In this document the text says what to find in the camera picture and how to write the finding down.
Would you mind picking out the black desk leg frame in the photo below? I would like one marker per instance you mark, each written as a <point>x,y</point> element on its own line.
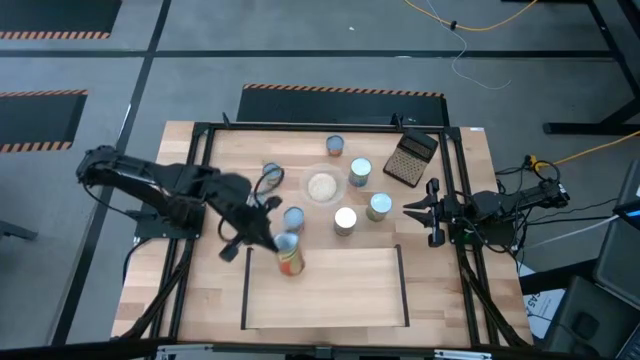
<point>600,128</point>

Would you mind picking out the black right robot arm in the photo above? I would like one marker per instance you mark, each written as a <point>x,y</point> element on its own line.
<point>520,197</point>

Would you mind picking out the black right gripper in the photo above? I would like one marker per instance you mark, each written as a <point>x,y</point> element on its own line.
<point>452,210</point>

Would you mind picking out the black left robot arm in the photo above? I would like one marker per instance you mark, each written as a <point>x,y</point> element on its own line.
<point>125,170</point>

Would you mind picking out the black floor beam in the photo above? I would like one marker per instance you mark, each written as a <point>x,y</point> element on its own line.
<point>555,281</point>

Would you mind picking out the wooden shelf black side rails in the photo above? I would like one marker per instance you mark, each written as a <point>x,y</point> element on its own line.
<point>350,290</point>

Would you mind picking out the short pineapple can grey lid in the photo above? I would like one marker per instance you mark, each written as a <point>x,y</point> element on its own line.
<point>293,218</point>

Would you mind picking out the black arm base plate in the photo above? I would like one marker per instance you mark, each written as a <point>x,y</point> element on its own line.
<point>150,227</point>
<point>495,239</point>

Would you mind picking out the tall apple can silver lid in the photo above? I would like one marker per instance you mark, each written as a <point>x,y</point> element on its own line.
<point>290,257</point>

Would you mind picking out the blue lid can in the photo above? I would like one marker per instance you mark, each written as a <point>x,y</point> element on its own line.
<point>360,167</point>

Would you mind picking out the heap of white rice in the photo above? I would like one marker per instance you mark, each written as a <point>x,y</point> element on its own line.
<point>321,187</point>

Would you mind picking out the black hazard-striped floor mat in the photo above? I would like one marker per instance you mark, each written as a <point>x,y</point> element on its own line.
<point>50,15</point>
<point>325,107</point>
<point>35,120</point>

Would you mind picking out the black aluminium table frame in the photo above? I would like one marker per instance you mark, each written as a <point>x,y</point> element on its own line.
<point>310,127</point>

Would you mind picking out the black equipment case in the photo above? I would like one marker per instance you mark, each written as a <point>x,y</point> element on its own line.
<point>585,320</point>

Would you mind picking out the dark grey equipment case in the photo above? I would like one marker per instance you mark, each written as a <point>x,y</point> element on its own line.
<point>620,260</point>

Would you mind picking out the black stand foot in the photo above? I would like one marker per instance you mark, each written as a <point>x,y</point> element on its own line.
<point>15,231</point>

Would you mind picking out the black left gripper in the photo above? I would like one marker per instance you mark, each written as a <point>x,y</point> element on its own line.
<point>245,217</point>

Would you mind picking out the black calculator tan keypad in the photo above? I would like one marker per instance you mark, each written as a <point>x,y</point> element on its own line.
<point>407,165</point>

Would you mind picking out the black rail silver brackets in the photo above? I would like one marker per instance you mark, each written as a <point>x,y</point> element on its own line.
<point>320,353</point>

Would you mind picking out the clear plastic bowl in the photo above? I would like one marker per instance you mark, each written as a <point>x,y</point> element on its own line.
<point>341,185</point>

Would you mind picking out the short orange-fruit can grey lid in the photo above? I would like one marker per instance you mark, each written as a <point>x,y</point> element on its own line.
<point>335,145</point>

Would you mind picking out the white printed paper sheet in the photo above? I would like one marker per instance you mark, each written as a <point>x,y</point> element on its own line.
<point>545,310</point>

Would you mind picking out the laptop with blue screen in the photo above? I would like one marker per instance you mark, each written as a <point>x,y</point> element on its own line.
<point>631,214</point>

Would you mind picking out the tall green can silver lid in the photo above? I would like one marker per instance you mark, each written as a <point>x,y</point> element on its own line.
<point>381,202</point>

